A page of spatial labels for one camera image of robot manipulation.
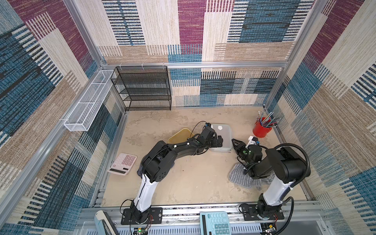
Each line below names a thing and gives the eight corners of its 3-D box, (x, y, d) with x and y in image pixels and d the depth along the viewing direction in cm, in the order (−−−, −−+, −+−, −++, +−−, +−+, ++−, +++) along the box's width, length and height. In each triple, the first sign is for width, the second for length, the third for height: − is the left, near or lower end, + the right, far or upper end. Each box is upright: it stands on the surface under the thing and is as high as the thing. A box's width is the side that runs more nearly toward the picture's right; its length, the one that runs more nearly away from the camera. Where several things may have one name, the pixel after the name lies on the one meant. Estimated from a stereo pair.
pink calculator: (110, 173, 91) (107, 170, 87) (122, 154, 99) (119, 151, 95) (128, 178, 89) (125, 175, 85) (138, 158, 97) (136, 155, 93)
